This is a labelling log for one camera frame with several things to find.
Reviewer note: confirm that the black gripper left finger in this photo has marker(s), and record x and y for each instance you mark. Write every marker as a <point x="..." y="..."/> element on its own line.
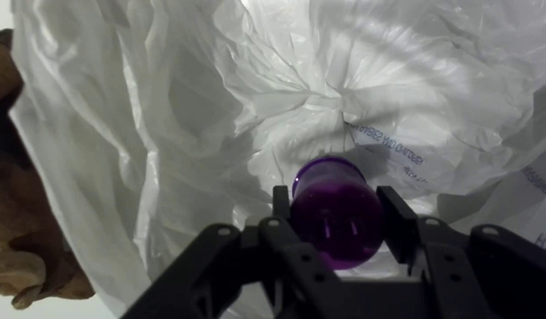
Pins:
<point x="248" y="278"/>

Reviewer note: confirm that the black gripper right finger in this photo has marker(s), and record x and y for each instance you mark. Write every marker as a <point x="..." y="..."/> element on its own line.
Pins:
<point x="491" y="278"/>

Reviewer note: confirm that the small purple plastic cup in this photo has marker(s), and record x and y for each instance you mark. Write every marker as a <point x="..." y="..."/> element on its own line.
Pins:
<point x="336" y="214"/>

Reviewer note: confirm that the white crumpled plastic bag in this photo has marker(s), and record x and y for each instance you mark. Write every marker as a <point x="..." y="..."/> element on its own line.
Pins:
<point x="225" y="107"/>

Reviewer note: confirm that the brown plush moose toy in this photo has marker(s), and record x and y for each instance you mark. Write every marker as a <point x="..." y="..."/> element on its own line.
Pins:
<point x="17" y="237"/>

